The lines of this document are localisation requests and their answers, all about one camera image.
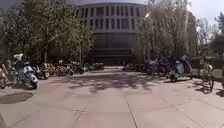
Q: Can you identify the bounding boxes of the group of sparse trees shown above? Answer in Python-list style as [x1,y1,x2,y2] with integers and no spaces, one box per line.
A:
[138,0,224,63]

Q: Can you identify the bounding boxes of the row of parked bicycles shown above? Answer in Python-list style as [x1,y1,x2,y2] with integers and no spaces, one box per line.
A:
[0,59,88,90]

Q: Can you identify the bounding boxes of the yellow bicycle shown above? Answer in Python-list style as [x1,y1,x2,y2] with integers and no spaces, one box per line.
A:
[197,57,215,92]

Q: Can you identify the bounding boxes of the row of parked scooters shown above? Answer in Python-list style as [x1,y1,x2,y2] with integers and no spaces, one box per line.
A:
[121,58,174,77]

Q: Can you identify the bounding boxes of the pale blue scooter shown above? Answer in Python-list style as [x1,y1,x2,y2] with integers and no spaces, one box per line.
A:
[168,55,194,83]

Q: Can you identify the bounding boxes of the large curved grey building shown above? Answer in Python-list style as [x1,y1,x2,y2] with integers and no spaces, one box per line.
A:
[75,2,198,66]

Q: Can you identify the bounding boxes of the white blue scooter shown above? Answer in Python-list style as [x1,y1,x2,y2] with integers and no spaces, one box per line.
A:
[13,53,39,90]

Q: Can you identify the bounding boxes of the group of green trees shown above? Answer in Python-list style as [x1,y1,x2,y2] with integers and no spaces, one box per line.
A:
[0,0,96,66]

